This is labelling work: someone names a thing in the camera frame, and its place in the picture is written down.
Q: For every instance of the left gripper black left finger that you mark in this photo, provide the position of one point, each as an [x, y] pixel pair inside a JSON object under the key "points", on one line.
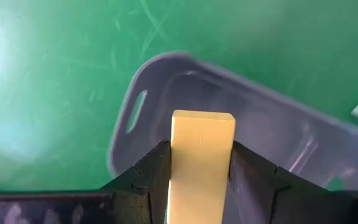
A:
{"points": [[148, 186]]}

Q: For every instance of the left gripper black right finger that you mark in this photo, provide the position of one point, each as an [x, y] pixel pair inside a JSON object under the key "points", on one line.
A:
{"points": [[250, 180]]}

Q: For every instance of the long yellow block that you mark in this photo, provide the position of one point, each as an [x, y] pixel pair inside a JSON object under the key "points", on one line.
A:
{"points": [[199, 161]]}

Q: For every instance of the clear left tray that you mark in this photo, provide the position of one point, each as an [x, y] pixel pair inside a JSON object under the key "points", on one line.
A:
{"points": [[259, 118]]}

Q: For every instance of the green table mat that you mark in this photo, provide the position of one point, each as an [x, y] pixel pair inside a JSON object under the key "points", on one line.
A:
{"points": [[57, 93]]}

